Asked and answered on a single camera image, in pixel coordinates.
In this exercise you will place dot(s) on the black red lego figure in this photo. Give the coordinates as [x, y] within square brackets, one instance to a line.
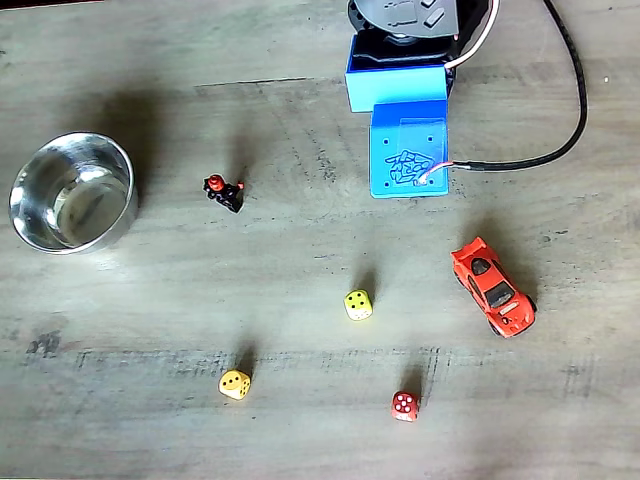
[227, 195]

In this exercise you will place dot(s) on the steel bowl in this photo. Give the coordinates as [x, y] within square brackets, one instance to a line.
[75, 200]

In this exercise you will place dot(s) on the red toy car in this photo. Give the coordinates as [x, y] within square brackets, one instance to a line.
[492, 290]

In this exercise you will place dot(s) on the yellow-green die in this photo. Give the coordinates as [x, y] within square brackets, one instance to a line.
[357, 305]

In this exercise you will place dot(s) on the red die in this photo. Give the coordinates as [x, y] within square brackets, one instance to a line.
[405, 406]

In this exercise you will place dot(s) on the orange-yellow die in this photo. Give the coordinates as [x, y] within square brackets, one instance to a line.
[234, 385]

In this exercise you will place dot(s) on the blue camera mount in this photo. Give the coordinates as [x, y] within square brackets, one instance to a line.
[400, 90]

